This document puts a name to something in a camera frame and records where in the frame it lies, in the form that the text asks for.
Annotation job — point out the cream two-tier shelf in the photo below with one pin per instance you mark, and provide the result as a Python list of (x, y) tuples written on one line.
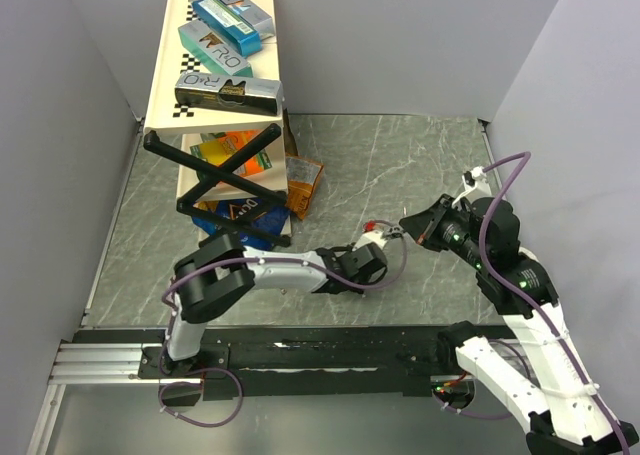
[(213, 135)]

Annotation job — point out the silver R&O box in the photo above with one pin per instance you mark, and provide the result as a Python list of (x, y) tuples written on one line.
[(254, 15)]

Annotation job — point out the teal R&O box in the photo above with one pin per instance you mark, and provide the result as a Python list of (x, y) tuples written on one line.
[(212, 51)]

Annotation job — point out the orange Kettle chips bag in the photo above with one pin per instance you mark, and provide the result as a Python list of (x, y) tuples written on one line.
[(302, 176)]

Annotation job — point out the dark grey R&O box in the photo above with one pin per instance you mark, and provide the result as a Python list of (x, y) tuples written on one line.
[(230, 93)]

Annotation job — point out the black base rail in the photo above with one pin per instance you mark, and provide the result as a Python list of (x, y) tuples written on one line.
[(287, 361)]

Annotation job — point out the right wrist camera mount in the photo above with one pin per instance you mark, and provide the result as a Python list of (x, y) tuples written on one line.
[(475, 187)]

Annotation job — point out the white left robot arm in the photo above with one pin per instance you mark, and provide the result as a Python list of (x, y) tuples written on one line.
[(208, 282)]

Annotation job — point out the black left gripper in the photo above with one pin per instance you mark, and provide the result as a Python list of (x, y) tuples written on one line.
[(363, 280)]

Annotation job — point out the blue foil box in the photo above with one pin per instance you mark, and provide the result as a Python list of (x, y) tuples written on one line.
[(242, 36)]

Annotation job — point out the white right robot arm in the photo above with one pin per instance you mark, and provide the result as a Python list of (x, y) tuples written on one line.
[(556, 410)]

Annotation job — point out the small padlock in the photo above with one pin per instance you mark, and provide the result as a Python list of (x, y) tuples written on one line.
[(393, 232)]

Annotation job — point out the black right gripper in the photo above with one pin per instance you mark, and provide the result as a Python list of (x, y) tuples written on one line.
[(422, 226)]

